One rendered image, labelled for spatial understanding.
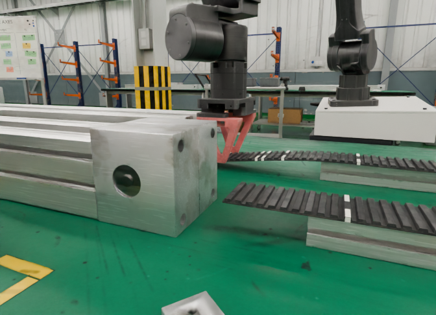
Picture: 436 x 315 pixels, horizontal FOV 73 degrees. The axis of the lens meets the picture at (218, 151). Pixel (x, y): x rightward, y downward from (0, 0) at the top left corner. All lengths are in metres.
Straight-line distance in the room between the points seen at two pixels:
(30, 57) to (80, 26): 5.76
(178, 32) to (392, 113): 0.57
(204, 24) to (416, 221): 0.32
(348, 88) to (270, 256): 0.67
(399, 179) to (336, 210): 0.21
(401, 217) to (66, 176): 0.31
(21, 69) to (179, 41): 5.72
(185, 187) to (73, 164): 0.12
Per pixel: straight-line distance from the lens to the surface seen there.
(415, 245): 0.28
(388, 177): 0.46
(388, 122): 0.82
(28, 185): 0.39
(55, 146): 0.34
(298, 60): 8.02
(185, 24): 0.40
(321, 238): 0.27
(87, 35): 11.35
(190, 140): 0.28
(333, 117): 0.82
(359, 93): 0.88
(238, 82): 0.45
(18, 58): 6.11
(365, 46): 0.84
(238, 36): 0.46
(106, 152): 0.30
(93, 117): 0.57
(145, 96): 3.71
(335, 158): 0.44
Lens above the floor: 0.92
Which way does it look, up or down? 13 degrees down
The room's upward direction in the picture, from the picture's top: straight up
